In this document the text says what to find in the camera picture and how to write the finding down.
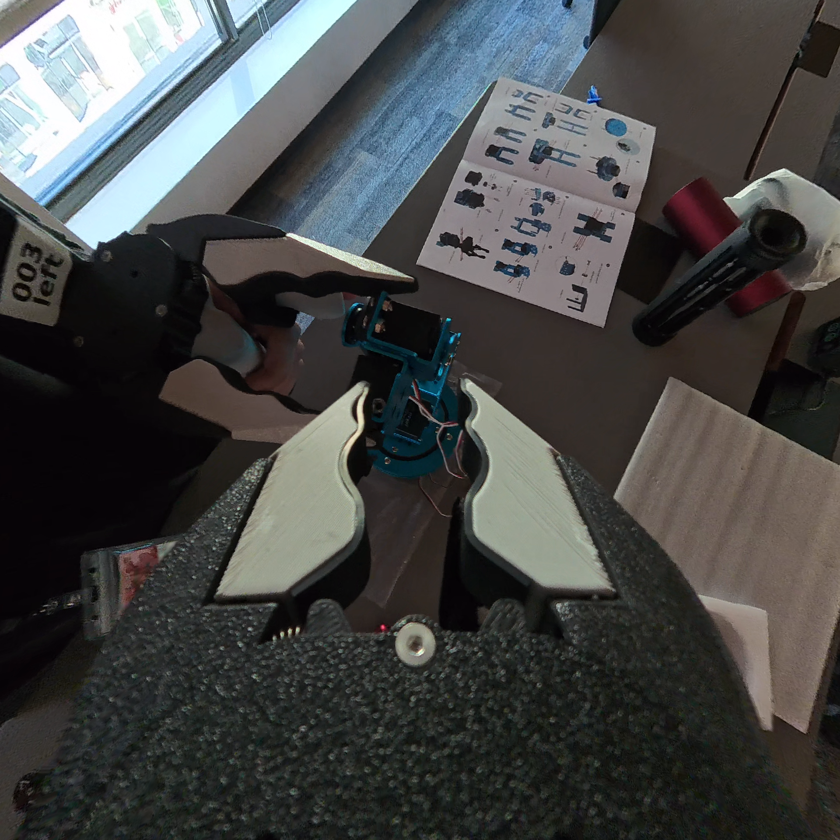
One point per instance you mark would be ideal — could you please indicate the black power station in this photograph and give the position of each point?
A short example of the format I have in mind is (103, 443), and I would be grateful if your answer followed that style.
(828, 348)

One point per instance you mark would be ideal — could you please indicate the assembly instruction manual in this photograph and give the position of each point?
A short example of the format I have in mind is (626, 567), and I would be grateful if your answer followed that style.
(538, 197)

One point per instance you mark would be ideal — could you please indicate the white foam sheet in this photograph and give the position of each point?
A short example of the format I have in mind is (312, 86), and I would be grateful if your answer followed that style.
(722, 499)

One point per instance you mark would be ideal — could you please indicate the blue toy robot arm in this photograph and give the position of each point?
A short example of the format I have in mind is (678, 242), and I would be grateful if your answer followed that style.
(420, 420)

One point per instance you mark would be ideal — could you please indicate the person's left hand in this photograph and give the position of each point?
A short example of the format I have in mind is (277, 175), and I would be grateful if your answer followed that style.
(282, 361)

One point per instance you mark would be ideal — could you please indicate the dark grey desk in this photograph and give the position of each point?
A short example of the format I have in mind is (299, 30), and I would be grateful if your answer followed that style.
(590, 367)

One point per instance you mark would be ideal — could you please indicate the crumpled white cloth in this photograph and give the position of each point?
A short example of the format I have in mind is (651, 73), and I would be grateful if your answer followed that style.
(814, 197)

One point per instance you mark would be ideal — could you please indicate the black cylindrical object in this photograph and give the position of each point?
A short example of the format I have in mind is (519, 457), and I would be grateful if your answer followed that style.
(709, 282)

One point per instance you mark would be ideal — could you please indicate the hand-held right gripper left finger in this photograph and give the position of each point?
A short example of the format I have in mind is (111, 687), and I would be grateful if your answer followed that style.
(295, 518)

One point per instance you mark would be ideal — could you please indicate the person's black clothing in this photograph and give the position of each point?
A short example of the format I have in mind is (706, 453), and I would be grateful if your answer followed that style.
(79, 492)

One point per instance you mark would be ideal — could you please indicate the large clear plastic bag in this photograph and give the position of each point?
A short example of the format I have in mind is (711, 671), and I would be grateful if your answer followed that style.
(400, 525)

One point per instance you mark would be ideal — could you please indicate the large glass window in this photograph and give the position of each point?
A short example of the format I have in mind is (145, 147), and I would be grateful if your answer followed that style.
(98, 79)

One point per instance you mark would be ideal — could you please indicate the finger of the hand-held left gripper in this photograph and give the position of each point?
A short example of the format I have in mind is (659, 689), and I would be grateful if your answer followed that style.
(308, 262)
(210, 400)

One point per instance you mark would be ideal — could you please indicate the dark red metal bottle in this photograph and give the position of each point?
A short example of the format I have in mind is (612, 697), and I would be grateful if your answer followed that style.
(702, 210)

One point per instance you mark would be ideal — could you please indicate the small white blue item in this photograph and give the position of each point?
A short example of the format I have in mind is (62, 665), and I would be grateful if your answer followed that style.
(594, 96)

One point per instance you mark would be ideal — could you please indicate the black flat tray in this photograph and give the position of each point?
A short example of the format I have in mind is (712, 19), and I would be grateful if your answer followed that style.
(640, 262)

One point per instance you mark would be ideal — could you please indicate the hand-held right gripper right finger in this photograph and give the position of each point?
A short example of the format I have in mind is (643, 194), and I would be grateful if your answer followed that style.
(538, 518)

